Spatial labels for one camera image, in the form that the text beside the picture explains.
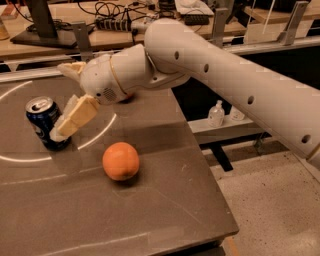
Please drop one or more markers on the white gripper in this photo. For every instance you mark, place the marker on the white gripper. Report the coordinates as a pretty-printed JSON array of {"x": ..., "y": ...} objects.
[{"x": 98, "y": 79}]

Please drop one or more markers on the blue pepsi can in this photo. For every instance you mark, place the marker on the blue pepsi can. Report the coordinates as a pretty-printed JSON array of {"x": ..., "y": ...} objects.
[{"x": 42, "y": 112}]

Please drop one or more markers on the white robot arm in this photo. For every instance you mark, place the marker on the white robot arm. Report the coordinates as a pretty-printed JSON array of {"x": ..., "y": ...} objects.
[{"x": 170, "y": 55}]

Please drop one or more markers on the red apple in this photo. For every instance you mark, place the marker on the red apple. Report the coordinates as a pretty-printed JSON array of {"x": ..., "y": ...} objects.
[{"x": 128, "y": 97}]

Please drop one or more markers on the black monitor stand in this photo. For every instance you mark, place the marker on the black monitor stand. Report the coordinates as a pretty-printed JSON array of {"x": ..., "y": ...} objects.
[{"x": 45, "y": 32}]

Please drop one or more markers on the grey power strip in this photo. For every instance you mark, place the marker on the grey power strip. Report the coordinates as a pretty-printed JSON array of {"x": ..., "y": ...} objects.
[{"x": 121, "y": 25}]

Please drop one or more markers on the orange fruit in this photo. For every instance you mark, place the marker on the orange fruit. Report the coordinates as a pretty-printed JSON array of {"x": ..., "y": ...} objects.
[{"x": 120, "y": 161}]

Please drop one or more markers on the white power adapter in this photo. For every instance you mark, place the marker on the white power adapter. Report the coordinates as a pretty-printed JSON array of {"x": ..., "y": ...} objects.
[{"x": 141, "y": 27}]

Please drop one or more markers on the black keyboard device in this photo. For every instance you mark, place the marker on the black keyboard device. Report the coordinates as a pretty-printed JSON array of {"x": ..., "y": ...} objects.
[{"x": 196, "y": 19}]

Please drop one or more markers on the clear sanitizer bottle left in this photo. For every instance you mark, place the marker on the clear sanitizer bottle left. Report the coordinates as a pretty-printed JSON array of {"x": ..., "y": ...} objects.
[{"x": 216, "y": 115}]

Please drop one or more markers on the clear sanitizer bottle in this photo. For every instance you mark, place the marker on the clear sanitizer bottle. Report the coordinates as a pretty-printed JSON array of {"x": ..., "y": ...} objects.
[
  {"x": 236, "y": 114},
  {"x": 216, "y": 115}
]

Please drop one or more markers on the grey low shelf beam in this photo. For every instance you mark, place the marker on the grey low shelf beam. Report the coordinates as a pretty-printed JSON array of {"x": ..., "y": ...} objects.
[{"x": 230, "y": 129}]

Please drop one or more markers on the clear sanitizer bottle right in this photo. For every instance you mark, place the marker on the clear sanitizer bottle right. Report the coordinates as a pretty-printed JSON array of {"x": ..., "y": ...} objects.
[{"x": 236, "y": 114}]

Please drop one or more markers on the metal bracket left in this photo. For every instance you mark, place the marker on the metal bracket left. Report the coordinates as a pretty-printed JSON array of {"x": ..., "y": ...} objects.
[{"x": 82, "y": 38}]

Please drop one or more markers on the metal bracket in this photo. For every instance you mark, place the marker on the metal bracket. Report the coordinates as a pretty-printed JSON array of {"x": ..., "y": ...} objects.
[
  {"x": 287, "y": 36},
  {"x": 82, "y": 38},
  {"x": 220, "y": 17}
]

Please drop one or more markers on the metal bracket middle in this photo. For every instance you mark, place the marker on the metal bracket middle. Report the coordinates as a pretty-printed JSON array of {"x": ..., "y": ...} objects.
[{"x": 220, "y": 17}]

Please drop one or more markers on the metal bracket right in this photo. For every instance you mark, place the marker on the metal bracket right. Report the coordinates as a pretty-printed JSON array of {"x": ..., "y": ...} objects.
[{"x": 287, "y": 36}]

